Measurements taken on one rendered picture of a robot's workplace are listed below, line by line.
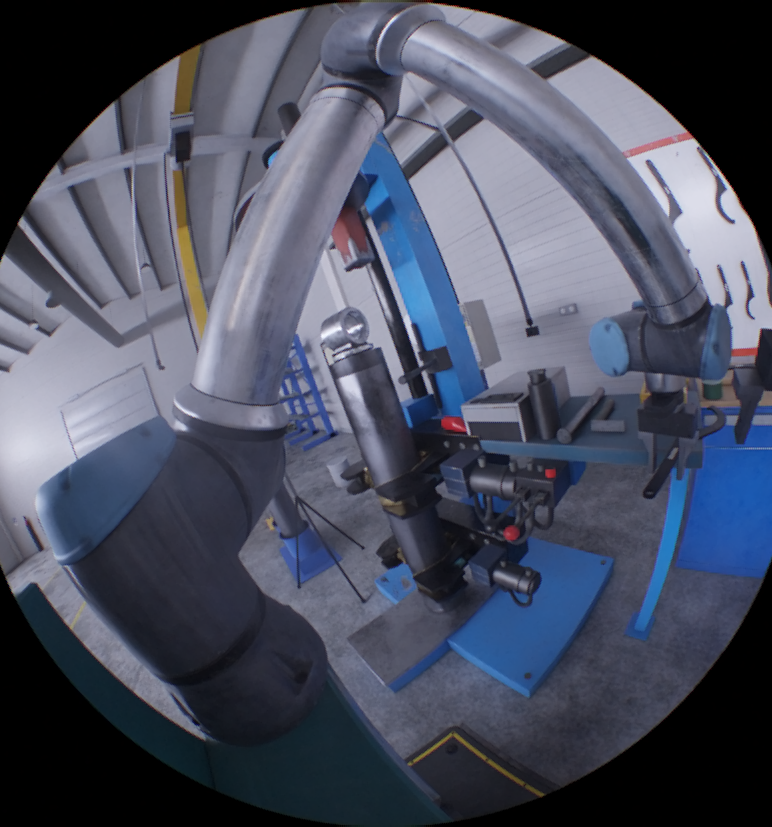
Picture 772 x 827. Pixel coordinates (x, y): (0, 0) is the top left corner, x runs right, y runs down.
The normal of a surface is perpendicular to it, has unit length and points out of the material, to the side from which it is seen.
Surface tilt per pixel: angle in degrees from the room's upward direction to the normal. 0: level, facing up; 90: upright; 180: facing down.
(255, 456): 119
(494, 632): 0
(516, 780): 0
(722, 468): 90
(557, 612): 0
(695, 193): 90
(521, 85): 106
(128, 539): 90
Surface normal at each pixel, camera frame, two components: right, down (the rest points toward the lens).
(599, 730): -0.33, -0.92
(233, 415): 0.53, -0.45
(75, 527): 0.45, -0.07
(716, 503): -0.78, 0.38
